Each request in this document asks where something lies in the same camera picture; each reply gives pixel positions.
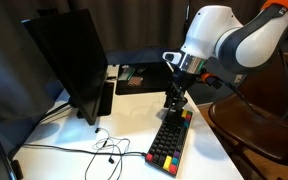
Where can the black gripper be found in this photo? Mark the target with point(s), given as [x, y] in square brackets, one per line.
[183, 81]

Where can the black keyboard with coloured keys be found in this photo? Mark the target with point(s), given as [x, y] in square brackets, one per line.
[167, 143]

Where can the grey curtain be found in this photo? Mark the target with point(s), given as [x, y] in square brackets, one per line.
[14, 60]

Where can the brown wooden chair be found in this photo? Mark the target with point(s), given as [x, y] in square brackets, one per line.
[267, 130]

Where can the red checkered small card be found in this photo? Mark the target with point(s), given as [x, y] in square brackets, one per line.
[135, 81]

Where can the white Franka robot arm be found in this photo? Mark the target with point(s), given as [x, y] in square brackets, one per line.
[250, 43]

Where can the black desk mat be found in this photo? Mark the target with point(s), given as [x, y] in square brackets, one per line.
[150, 83]

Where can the small dark object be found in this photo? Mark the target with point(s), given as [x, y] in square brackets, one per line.
[141, 70]

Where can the black computer monitor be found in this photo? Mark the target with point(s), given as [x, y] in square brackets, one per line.
[70, 60]

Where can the white wall outlet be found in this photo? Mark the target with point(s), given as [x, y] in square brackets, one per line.
[238, 78]

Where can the green and white packet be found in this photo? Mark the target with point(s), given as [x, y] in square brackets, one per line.
[125, 74]

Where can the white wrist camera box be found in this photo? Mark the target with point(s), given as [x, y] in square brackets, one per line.
[171, 57]

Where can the brown curtain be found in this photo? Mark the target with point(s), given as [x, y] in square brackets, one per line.
[140, 23]

